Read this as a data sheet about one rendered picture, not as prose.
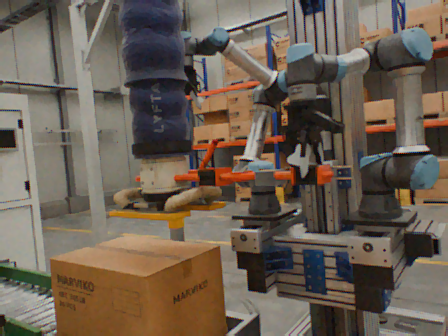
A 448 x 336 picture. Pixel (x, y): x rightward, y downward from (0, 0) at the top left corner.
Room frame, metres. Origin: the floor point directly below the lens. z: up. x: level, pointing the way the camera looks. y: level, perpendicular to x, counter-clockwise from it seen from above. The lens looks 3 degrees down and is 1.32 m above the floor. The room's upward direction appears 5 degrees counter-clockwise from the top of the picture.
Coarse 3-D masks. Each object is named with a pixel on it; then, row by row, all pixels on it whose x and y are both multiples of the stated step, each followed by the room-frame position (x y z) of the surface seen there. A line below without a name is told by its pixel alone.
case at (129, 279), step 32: (64, 256) 1.54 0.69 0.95; (96, 256) 1.50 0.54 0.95; (128, 256) 1.45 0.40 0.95; (160, 256) 1.41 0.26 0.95; (192, 256) 1.37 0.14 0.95; (64, 288) 1.48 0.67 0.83; (96, 288) 1.35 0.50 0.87; (128, 288) 1.24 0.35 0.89; (160, 288) 1.23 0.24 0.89; (192, 288) 1.35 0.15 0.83; (64, 320) 1.50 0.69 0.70; (96, 320) 1.36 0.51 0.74; (128, 320) 1.25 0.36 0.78; (160, 320) 1.22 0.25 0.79; (192, 320) 1.34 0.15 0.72; (224, 320) 1.49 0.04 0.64
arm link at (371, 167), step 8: (360, 160) 1.41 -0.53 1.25; (368, 160) 1.37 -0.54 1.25; (376, 160) 1.35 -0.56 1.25; (384, 160) 1.34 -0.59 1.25; (360, 168) 1.41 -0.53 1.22; (368, 168) 1.37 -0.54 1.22; (376, 168) 1.35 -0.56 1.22; (384, 168) 1.32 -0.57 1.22; (368, 176) 1.37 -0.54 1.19; (376, 176) 1.34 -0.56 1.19; (384, 176) 1.32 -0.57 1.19; (368, 184) 1.37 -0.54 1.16; (376, 184) 1.35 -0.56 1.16; (384, 184) 1.33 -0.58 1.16
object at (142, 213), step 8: (128, 208) 1.40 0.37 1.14; (136, 208) 1.36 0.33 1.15; (144, 208) 1.37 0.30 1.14; (152, 208) 1.35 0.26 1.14; (160, 208) 1.27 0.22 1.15; (120, 216) 1.36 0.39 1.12; (128, 216) 1.32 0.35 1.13; (136, 216) 1.30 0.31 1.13; (144, 216) 1.27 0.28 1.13; (152, 216) 1.24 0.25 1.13; (160, 216) 1.22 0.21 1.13; (168, 216) 1.19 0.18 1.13; (176, 216) 1.21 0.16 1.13; (184, 216) 1.24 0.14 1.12
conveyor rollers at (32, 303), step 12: (0, 288) 2.47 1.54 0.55; (12, 288) 2.44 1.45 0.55; (24, 288) 2.42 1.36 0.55; (36, 288) 2.40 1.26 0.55; (0, 300) 2.28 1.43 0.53; (12, 300) 2.26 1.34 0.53; (24, 300) 2.23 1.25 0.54; (36, 300) 2.20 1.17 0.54; (48, 300) 2.17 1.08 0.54; (0, 312) 2.04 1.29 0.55; (12, 312) 2.02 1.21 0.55; (24, 312) 2.05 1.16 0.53; (36, 312) 2.02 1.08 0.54; (48, 312) 1.98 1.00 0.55; (36, 324) 1.84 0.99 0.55; (48, 324) 1.88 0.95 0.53
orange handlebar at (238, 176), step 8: (176, 176) 1.32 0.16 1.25; (184, 176) 1.30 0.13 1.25; (192, 176) 1.27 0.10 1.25; (224, 176) 1.18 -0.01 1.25; (232, 176) 1.16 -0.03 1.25; (240, 176) 1.14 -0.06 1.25; (248, 176) 1.12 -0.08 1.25; (280, 176) 1.05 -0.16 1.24; (288, 176) 1.04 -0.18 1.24; (328, 176) 0.98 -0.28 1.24
